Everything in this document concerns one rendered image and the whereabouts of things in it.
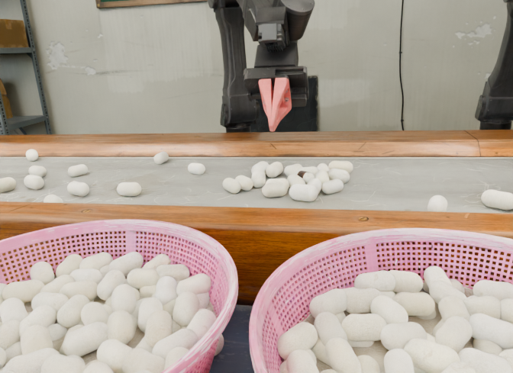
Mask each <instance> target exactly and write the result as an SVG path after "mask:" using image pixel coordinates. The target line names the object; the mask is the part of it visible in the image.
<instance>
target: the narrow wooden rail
mask: <svg viewBox="0 0 513 373"><path fill-rule="evenodd" d="M120 219H137V220H157V221H163V222H168V223H176V224H179V225H183V226H186V227H190V228H192V229H195V230H198V231H200V232H202V233H205V234H207V235H208V236H210V237H212V238H213V239H215V240H216V241H218V242H219V243H220V244H221V245H222V246H223V247H224V248H225V249H226V250H227V251H228V253H229V254H230V255H231V258H232V259H233V261H234V264H235V266H236V269H237V278H238V296H237V303H236V304H237V305H248V306H253V304H254V301H255V300H256V297H257V295H258V293H259V291H260V289H261V288H262V286H263V284H264V283H265V281H266V280H267V279H268V277H269V276H271V274H272V273H274V271H275V270H277V268H278V267H280V266H281V265H282V264H283V263H284V262H286V261H287V260H288V259H290V258H292V257H293V256H295V255H296V254H298V253H299V252H301V251H303V250H305V249H307V248H309V247H312V246H314V245H316V244H319V243H322V242H324V241H327V240H331V239H334V238H337V237H340V236H346V235H349V234H353V233H360V232H366V231H371V230H385V229H397V228H432V229H445V230H461V231H468V232H474V233H484V234H488V235H493V236H501V237H505V238H509V239H513V214H501V213H468V212H436V211H372V210H339V209H307V208H274V207H210V206H178V205H145V204H81V203H49V202H16V201H0V240H5V239H7V238H10V237H13V236H18V235H21V234H24V233H30V232H33V231H36V230H42V229H47V228H51V227H58V226H62V225H67V224H71V223H82V222H88V221H96V220H120Z"/></svg>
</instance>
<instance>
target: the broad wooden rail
mask: <svg viewBox="0 0 513 373"><path fill-rule="evenodd" d="M31 149H33V150H36V151H37V154H38V157H154V156H155V155H156V154H158V153H161V152H166V153H167V154H168V156H169V157H513V130H393V131H322V132H263V133H255V132H252V133H109V134H37V135H0V157H26V152H27V151H28V150H31Z"/></svg>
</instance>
